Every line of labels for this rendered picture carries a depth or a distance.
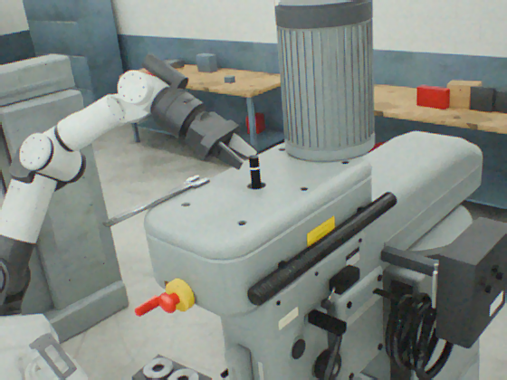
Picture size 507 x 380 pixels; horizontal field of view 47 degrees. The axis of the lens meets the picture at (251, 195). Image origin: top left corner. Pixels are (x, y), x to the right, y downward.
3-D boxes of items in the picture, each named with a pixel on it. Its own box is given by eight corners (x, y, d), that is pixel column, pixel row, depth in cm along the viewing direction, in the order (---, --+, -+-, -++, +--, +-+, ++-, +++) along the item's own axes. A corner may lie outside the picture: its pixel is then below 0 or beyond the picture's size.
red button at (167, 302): (172, 318, 103) (168, 300, 101) (157, 311, 105) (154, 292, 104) (186, 309, 105) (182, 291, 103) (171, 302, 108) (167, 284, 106)
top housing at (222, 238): (237, 331, 100) (226, 251, 93) (142, 284, 116) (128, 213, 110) (380, 223, 130) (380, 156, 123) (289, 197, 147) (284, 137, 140)
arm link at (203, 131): (231, 152, 123) (186, 121, 126) (247, 115, 117) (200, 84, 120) (198, 174, 113) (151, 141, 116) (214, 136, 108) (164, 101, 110)
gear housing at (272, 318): (273, 346, 110) (270, 303, 106) (187, 304, 126) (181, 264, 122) (368, 268, 132) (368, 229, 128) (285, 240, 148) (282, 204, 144)
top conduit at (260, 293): (263, 309, 97) (260, 292, 96) (243, 301, 100) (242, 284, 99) (397, 207, 127) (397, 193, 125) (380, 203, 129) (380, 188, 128)
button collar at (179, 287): (189, 317, 105) (184, 289, 102) (167, 306, 108) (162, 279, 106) (196, 311, 106) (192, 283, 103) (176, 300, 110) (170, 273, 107)
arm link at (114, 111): (158, 95, 115) (105, 127, 119) (177, 99, 124) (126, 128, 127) (146, 66, 115) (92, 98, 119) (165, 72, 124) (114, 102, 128)
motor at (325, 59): (341, 168, 119) (335, 6, 106) (267, 152, 132) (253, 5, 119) (391, 138, 132) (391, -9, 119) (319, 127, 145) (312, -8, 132)
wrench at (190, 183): (111, 229, 104) (110, 225, 104) (99, 223, 106) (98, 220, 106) (209, 182, 120) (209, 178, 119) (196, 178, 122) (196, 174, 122)
